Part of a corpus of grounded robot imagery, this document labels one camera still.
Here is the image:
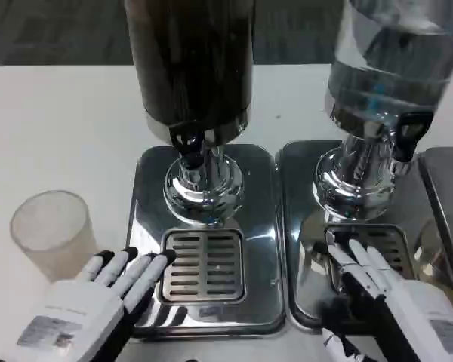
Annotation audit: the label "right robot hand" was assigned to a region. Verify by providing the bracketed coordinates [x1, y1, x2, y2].
[319, 232, 453, 362]

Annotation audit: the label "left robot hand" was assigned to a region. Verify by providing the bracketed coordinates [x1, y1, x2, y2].
[0, 247, 177, 362]

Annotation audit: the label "clear ribbed glass cup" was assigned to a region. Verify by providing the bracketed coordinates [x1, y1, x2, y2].
[9, 190, 95, 282]

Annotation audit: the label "black dispenser tap handle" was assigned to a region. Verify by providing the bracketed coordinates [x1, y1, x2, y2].
[394, 112, 427, 163]
[168, 121, 206, 169]

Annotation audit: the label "steel dispenser base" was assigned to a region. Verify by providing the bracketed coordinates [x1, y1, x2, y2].
[418, 146, 453, 314]

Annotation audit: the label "clear water drink dispenser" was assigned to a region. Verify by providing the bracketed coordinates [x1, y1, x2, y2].
[277, 0, 453, 336]

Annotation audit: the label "dark liquid drink dispenser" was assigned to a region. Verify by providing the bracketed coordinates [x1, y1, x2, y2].
[126, 0, 286, 339]

